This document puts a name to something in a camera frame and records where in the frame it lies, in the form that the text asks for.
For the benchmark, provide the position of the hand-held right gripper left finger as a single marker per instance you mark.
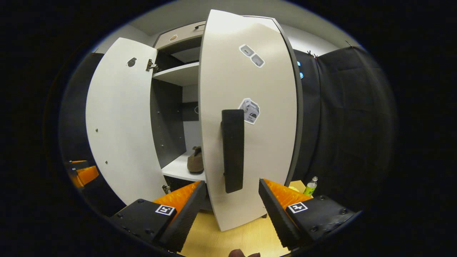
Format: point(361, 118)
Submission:
point(184, 217)

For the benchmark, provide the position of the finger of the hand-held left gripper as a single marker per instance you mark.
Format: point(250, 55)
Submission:
point(78, 165)
point(85, 175)

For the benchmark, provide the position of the brown shoe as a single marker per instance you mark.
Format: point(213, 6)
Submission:
point(195, 162)

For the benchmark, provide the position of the green drink bottle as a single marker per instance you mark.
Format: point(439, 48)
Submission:
point(310, 187)

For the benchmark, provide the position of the white shoe cabinet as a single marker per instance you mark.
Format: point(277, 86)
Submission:
point(175, 73)

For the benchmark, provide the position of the white shoe cabinet door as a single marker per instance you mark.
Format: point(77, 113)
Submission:
point(121, 125)
point(267, 142)

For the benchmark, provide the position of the yellow lumpy sponge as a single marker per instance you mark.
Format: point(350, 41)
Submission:
point(294, 189)

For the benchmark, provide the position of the beige cabinet drawer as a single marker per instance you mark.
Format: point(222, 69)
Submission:
point(182, 34)

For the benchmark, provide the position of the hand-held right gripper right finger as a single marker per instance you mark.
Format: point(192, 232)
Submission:
point(275, 214)

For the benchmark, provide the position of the black backdrop cloth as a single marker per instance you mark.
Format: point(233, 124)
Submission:
point(350, 125)

